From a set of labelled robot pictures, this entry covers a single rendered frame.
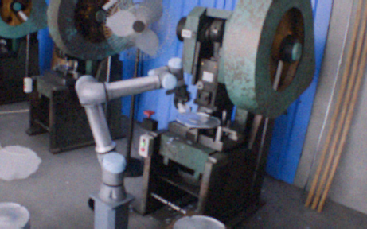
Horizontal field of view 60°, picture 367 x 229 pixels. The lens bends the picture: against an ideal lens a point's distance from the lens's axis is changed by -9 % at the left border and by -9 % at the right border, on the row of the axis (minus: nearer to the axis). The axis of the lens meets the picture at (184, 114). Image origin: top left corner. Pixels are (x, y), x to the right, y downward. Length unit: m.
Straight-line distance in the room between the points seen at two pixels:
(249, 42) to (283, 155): 1.86
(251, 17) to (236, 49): 0.18
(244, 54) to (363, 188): 1.98
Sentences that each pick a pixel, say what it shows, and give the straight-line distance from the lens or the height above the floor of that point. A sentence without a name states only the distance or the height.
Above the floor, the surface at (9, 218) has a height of 0.30.
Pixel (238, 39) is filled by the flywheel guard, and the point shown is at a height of 1.36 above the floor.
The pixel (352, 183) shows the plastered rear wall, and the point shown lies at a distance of 3.31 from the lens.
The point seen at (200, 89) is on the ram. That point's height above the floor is 0.98.
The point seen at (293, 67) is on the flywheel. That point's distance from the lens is 2.32.
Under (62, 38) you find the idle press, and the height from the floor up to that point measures 1.13.
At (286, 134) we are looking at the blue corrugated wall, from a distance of 3.31.
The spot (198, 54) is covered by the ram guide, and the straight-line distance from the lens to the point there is 2.22.
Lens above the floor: 1.46
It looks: 17 degrees down
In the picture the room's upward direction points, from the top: 8 degrees clockwise
